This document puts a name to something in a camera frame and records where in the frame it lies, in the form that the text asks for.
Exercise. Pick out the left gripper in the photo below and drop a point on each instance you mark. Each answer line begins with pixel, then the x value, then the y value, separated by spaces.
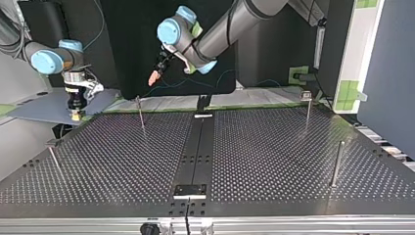
pixel 162 63

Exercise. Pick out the black round knob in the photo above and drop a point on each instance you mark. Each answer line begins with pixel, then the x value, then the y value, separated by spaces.
pixel 149 229

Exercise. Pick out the metal post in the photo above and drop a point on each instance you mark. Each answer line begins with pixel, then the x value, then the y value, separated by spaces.
pixel 308 111
pixel 337 163
pixel 54 156
pixel 140 112

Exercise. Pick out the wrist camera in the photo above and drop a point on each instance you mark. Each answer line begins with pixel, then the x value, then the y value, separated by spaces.
pixel 181 58
pixel 94 87

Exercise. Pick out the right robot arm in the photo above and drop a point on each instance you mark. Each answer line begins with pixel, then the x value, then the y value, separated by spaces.
pixel 49 57

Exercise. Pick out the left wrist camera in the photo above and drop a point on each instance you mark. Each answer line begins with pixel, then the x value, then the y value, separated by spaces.
pixel 181 58

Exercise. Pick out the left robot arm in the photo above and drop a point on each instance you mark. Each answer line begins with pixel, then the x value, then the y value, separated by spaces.
pixel 225 29

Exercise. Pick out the grey board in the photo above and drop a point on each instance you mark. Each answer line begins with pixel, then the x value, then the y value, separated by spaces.
pixel 45 109

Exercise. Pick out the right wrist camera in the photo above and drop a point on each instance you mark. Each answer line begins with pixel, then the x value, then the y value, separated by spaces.
pixel 94 87

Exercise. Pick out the black panel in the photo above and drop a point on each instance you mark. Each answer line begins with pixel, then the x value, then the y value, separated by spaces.
pixel 137 49

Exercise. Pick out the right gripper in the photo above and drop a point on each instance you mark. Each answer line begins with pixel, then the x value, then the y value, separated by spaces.
pixel 76 98

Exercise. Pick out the connector holder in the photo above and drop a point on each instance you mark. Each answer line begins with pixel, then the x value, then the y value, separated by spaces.
pixel 190 190

